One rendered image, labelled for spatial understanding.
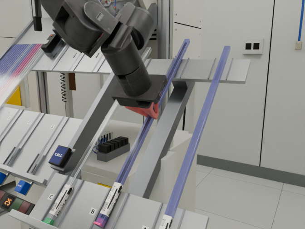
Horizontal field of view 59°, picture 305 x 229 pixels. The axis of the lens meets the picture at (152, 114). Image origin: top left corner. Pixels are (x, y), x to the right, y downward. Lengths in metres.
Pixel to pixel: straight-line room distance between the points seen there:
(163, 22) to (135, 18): 0.54
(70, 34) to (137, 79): 0.13
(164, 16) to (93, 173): 0.64
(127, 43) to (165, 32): 0.58
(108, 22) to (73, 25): 0.05
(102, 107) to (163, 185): 0.31
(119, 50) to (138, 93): 0.10
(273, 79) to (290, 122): 0.37
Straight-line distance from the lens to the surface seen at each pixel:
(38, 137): 0.87
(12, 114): 1.04
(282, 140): 2.45
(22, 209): 0.78
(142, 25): 0.50
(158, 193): 0.64
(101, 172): 1.05
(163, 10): 1.05
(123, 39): 0.46
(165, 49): 1.03
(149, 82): 0.51
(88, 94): 3.33
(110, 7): 0.98
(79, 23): 0.44
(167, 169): 0.63
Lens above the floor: 1.03
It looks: 12 degrees down
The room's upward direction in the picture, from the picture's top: straight up
